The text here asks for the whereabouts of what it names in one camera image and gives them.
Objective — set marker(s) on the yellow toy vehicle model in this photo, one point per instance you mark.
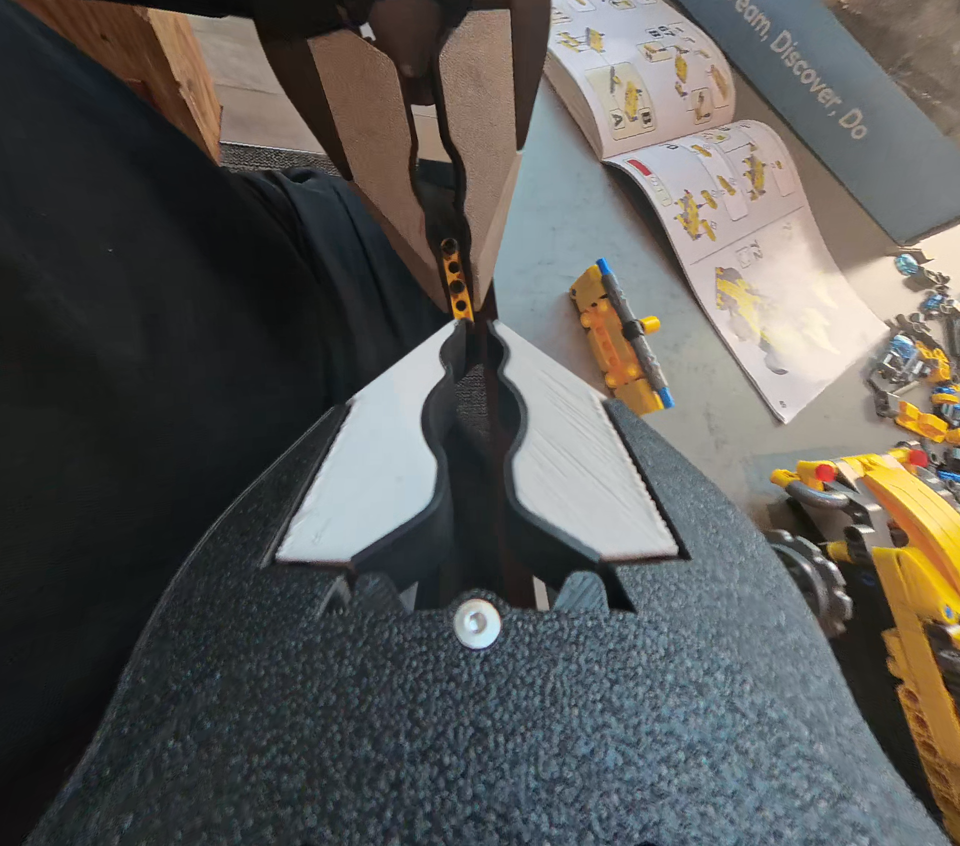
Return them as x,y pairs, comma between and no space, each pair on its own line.
915,584

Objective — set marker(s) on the yellow toy panel block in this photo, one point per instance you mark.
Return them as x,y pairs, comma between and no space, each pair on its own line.
600,329

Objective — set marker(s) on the pile of grey toy parts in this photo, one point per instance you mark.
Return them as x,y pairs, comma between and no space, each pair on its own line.
919,366

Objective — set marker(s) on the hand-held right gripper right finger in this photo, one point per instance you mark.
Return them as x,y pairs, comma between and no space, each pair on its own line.
577,479

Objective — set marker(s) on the blue cardboard box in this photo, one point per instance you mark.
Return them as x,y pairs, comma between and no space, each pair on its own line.
787,59

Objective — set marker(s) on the wooden pillar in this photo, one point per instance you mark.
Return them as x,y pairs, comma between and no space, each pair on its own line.
150,59

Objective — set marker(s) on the yellow beam with black pins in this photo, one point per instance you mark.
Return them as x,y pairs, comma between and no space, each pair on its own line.
454,284

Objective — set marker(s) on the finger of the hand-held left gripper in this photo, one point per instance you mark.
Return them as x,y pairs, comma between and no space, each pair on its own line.
480,96
360,111

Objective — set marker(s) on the open instruction booklet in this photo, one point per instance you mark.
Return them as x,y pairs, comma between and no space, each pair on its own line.
787,276

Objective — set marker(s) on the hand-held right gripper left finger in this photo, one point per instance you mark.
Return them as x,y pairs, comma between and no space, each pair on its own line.
367,479

